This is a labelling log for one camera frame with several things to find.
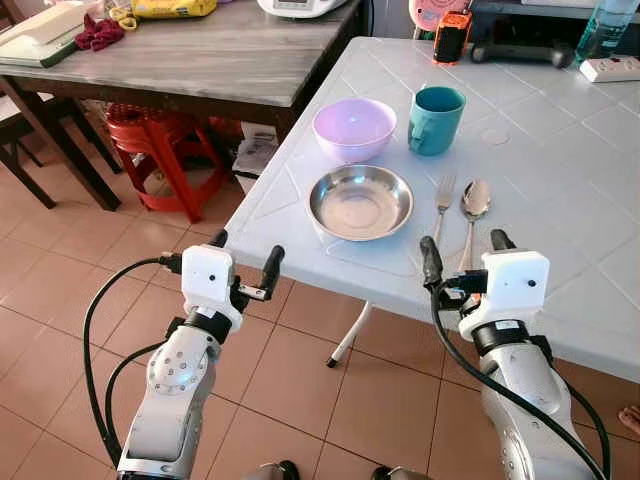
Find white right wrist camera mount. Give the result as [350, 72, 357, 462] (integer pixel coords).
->
[460, 250, 552, 339]

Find pink round object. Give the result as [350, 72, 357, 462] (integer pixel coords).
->
[409, 0, 471, 34]

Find blue water bottle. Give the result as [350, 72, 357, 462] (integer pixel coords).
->
[574, 0, 640, 64]

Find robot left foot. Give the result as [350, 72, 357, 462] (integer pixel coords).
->
[240, 460, 301, 480]

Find grey top wooden table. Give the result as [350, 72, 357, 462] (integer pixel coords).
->
[0, 0, 367, 213]

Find teal mug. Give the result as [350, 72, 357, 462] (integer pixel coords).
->
[407, 85, 468, 157]

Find orange black handheld device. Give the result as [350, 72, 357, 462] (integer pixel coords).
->
[432, 10, 474, 67]

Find steel fork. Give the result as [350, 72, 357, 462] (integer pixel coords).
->
[431, 172, 459, 249]

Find white plastic table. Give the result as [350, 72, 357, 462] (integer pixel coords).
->
[222, 36, 640, 383]

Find white green box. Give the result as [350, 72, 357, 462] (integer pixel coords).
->
[0, 0, 99, 69]

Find black bar handle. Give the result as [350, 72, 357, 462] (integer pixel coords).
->
[471, 41, 577, 70]

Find white paper stack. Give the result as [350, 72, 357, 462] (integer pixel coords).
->
[232, 125, 281, 196]

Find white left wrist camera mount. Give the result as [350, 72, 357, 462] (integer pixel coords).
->
[181, 245, 244, 329]

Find white power strip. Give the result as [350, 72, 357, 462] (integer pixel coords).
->
[579, 56, 640, 84]

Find dark red cloth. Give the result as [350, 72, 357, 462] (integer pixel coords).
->
[74, 14, 127, 52]

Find steel spoon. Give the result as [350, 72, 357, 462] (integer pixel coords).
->
[459, 179, 492, 273]

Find person's bare foot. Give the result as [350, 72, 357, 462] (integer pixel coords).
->
[618, 404, 640, 439]

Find purple plastic bowl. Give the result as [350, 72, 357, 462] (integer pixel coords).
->
[312, 97, 398, 165]

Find steel plate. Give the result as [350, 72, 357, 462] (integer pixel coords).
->
[307, 164, 415, 242]

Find yellow packet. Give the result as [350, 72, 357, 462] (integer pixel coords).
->
[130, 0, 218, 20]

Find red plastic stool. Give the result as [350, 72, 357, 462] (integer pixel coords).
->
[104, 102, 238, 223]

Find white kitchen appliance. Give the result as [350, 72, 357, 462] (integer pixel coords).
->
[257, 0, 350, 20]

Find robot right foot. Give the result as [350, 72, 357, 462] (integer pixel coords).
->
[370, 465, 431, 480]

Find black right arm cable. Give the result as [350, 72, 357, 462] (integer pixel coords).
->
[428, 285, 613, 480]

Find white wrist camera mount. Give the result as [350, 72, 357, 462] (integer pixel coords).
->
[460, 250, 552, 339]
[181, 245, 244, 329]

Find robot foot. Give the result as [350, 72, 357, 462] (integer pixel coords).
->
[370, 465, 431, 480]
[240, 460, 301, 480]

